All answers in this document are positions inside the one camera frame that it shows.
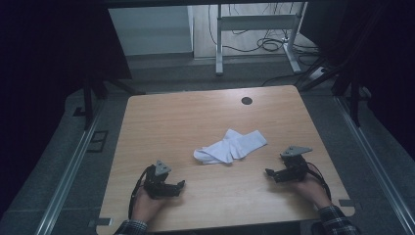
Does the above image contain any white metal desk frame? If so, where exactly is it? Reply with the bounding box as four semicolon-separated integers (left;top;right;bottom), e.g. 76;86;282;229
214;1;309;77

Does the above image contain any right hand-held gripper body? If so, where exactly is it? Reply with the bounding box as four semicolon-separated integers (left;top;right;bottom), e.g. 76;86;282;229
279;145;313;182

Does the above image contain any pale grey panel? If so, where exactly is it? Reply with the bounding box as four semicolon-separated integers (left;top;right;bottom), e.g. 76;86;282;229
108;5;194;57

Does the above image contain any silver metal floor rail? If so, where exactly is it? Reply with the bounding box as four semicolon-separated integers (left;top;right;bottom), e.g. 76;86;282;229
334;95;415;235
33;99;106;235

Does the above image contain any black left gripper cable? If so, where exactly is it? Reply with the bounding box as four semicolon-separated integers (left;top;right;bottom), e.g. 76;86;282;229
127;164;155;220

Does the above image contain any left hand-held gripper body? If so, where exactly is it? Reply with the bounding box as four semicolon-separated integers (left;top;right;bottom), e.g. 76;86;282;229
142;159;181;201

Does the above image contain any dark curtain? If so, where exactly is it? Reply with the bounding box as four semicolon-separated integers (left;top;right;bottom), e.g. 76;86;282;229
299;0;415;161

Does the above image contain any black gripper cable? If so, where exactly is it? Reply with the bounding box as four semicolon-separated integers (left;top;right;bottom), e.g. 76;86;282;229
127;164;155;220
305;161;333;202

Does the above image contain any white sock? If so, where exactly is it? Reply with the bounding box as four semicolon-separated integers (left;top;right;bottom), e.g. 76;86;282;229
224;129;268;161
193;128;244;165

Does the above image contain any white power strip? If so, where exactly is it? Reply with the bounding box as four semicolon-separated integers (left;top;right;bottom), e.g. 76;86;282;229
307;66;328;81

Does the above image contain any person's left hand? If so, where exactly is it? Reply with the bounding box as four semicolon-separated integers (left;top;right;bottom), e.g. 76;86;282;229
131;186;174;225

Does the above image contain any tangle of black floor cables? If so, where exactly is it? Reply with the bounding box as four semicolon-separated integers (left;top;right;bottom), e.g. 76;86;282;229
207;3;322;67

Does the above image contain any black floor socket frame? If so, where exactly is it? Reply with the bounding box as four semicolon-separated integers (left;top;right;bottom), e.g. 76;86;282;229
85;129;110;154

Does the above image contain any black metal stand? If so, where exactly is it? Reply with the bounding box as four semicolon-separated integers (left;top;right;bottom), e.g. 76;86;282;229
332;65;373;128
81;73;147;131

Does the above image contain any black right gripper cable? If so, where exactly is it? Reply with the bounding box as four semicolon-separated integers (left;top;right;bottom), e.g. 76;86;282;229
305;161;333;202

